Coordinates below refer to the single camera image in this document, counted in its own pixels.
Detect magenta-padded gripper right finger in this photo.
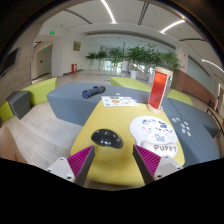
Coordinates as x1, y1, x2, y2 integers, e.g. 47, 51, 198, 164
132, 144, 184, 186

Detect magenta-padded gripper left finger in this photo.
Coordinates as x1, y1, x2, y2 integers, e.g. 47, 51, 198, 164
45, 145, 96, 188

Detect black computer mouse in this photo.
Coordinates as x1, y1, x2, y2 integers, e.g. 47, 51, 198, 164
90, 128, 124, 150

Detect scattered small stickers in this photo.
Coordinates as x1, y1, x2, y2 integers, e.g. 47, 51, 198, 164
171, 116, 193, 138

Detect long grey upholstered bench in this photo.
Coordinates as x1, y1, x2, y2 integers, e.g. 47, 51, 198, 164
46, 82, 152, 127

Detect white sticker sheet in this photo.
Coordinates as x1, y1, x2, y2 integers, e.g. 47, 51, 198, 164
100, 95, 139, 108

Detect lime green upholstered bench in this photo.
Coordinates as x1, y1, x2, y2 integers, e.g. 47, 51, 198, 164
110, 76, 153, 93
166, 88, 194, 107
0, 77, 58, 123

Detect dark blue folded umbrella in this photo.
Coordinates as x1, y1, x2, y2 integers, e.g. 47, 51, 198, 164
81, 85, 107, 100

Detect person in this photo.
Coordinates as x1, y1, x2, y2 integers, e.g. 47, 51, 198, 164
0, 125, 28, 165

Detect red panel stand wooden ends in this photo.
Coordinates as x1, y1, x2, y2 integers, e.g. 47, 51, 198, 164
146, 66, 174, 115

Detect dark grey ottoman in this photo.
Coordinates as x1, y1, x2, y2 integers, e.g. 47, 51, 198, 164
5, 89, 32, 120

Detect brown wooden counter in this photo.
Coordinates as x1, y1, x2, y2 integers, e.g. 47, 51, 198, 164
173, 69, 215, 105

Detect row of potted plants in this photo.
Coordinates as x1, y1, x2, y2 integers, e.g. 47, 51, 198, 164
84, 44, 183, 84

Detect ceiling strip lights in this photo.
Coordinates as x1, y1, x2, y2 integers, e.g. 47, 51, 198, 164
99, 0, 224, 74

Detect brown wall plaque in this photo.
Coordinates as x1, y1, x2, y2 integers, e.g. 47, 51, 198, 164
72, 40, 82, 52

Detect black wall screen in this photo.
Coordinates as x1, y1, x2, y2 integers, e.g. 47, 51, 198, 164
0, 47, 20, 78

